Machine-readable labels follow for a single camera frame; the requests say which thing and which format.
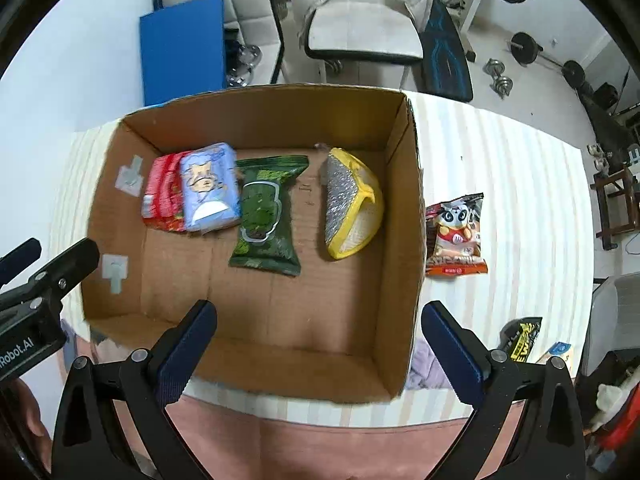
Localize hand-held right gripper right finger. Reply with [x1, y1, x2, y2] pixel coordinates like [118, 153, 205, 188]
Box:
[421, 301, 586, 480]

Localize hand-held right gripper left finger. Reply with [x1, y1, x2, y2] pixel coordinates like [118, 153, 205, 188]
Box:
[51, 300, 218, 480]

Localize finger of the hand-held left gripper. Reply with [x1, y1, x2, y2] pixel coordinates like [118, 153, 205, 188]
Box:
[20, 238, 101, 307]
[0, 238, 43, 278]

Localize cardboard box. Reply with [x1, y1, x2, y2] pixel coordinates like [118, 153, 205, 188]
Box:
[80, 83, 427, 404]

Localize panda print snack packet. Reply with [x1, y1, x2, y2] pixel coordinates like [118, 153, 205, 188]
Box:
[424, 192, 489, 280]

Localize person's left hand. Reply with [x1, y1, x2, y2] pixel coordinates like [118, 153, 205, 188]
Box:
[9, 377, 53, 476]

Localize lilac packet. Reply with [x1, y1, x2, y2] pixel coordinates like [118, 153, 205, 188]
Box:
[404, 339, 454, 391]

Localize black and yellow packet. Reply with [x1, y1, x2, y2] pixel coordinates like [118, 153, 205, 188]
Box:
[499, 316, 544, 361]

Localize blue and white packet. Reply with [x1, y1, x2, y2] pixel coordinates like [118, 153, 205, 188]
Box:
[537, 342, 574, 366]

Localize red tissue packet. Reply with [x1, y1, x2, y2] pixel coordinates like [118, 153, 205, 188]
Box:
[141, 151, 189, 234]

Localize green wet wipes packet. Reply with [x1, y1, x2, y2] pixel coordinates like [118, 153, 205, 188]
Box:
[228, 155, 310, 277]

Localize light blue tissue packet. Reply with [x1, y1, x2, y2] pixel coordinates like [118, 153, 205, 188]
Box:
[178, 142, 241, 236]

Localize person's pink pants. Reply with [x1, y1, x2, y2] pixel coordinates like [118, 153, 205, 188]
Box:
[59, 319, 478, 480]

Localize white plastic bin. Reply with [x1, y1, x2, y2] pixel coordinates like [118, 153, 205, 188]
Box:
[589, 272, 640, 378]

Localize striped white tablecloth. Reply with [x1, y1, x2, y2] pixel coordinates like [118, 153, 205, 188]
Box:
[48, 89, 600, 428]

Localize yellow silver snack packet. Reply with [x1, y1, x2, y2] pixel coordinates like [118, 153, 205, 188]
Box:
[319, 147, 385, 261]

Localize dark wooden stool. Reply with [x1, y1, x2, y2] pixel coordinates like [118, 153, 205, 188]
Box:
[589, 164, 640, 252]

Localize blue board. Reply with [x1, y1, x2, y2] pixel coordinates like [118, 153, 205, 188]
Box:
[139, 0, 229, 107]

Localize chrome dumbbell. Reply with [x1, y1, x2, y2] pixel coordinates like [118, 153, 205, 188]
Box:
[225, 42, 263, 89]

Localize grey dumbbell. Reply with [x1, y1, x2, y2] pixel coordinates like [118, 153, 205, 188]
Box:
[483, 58, 515, 99]

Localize black exercise machine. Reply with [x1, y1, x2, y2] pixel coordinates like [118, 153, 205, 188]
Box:
[575, 82, 640, 153]

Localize black and blue weight bench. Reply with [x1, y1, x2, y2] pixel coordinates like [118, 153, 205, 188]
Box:
[419, 0, 475, 104]

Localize white office chair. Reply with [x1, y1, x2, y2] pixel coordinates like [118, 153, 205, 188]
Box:
[280, 0, 426, 92]

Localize white weight rack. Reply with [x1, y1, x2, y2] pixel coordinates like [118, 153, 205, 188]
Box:
[446, 0, 497, 61]

